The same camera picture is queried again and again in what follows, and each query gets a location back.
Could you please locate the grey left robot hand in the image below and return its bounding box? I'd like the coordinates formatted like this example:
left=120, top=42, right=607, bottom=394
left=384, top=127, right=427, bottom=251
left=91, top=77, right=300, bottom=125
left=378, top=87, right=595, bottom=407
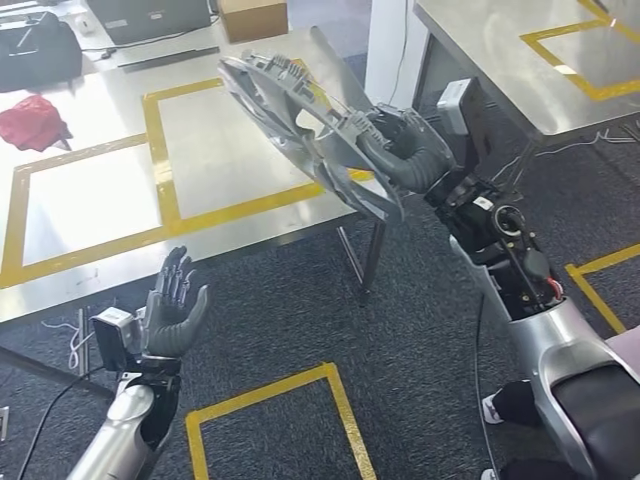
left=141, top=246, right=210, bottom=359

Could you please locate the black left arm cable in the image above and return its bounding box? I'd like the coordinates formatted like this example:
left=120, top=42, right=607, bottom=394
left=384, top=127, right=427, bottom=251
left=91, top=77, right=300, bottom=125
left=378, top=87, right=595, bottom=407
left=17, top=367, right=109, bottom=480

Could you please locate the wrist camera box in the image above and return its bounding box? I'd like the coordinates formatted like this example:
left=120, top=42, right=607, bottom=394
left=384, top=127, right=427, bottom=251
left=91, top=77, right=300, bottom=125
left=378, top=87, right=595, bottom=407
left=436, top=78, right=494, bottom=177
left=91, top=306, right=146, bottom=374

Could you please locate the yellow workbench tape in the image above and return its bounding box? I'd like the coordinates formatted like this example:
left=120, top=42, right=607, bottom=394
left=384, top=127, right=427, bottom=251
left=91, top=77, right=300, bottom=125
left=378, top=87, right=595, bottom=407
left=0, top=58, right=375, bottom=291
left=519, top=0, right=640, bottom=103

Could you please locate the red cloth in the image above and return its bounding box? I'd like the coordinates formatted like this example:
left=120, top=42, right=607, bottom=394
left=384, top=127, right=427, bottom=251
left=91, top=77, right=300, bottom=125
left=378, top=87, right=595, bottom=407
left=0, top=94, right=73, bottom=154

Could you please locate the white pillar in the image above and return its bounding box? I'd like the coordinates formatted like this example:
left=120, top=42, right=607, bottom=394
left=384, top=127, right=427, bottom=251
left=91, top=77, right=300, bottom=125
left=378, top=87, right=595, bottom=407
left=364, top=0, right=432, bottom=111

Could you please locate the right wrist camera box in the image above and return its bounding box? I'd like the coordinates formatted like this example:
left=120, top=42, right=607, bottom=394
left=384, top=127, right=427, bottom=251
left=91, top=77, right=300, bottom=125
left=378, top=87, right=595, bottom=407
left=436, top=78, right=494, bottom=177

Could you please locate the black monitor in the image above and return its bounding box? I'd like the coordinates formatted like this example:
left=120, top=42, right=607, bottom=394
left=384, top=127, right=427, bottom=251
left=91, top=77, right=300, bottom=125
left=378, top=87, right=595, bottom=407
left=87, top=0, right=212, bottom=46

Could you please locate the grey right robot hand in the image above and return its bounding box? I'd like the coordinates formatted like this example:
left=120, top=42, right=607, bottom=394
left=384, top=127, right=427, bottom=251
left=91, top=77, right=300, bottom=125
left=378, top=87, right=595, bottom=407
left=355, top=104, right=457, bottom=195

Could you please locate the black keyboard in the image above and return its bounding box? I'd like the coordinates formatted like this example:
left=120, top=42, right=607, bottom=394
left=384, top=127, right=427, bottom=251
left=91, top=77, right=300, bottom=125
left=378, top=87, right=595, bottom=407
left=117, top=44, right=221, bottom=73

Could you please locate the black bag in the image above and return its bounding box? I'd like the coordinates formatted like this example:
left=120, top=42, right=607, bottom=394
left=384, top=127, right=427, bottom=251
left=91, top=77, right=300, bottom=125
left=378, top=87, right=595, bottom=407
left=0, top=11, right=84, bottom=94

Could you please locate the brown cardboard box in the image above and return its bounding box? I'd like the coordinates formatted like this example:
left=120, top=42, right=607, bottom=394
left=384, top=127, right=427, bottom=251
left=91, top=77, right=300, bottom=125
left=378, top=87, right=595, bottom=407
left=217, top=0, right=290, bottom=44

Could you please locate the silver plastic wheel hubcap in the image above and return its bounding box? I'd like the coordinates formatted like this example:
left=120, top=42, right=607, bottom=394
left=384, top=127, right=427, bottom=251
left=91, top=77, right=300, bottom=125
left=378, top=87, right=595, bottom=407
left=218, top=49, right=405, bottom=225

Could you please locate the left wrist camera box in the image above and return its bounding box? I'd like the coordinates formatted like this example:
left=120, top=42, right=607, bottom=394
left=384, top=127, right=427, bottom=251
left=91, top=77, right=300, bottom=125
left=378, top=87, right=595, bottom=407
left=91, top=306, right=146, bottom=374

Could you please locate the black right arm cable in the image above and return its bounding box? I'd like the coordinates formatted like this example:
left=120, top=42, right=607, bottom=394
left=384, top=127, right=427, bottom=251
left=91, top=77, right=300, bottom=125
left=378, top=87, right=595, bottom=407
left=473, top=294, right=501, bottom=480

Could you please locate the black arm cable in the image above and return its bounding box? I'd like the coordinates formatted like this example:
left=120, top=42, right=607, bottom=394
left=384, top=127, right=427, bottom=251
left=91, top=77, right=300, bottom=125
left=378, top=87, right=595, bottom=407
left=17, top=367, right=109, bottom=480
left=473, top=294, right=501, bottom=480

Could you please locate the person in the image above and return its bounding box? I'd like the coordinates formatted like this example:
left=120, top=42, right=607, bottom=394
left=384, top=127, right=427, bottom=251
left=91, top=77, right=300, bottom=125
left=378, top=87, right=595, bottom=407
left=479, top=323, right=640, bottom=480

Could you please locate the steel workbench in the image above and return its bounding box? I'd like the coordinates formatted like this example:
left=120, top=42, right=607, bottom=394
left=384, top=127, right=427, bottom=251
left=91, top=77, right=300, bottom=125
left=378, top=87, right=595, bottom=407
left=412, top=0, right=640, bottom=193
left=0, top=0, right=389, bottom=400

